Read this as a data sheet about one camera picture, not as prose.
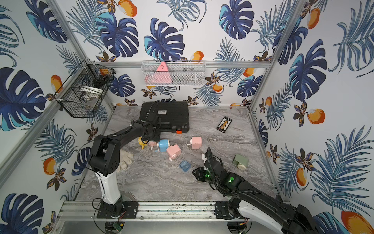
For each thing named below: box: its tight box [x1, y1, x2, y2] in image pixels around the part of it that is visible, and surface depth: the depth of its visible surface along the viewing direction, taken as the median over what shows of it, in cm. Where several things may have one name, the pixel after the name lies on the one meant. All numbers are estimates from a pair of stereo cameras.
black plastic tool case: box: [138, 100, 190, 134], surface depth 111 cm
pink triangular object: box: [145, 61, 172, 84], surface depth 92 cm
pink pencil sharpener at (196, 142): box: [186, 136, 203, 150], surface depth 95 cm
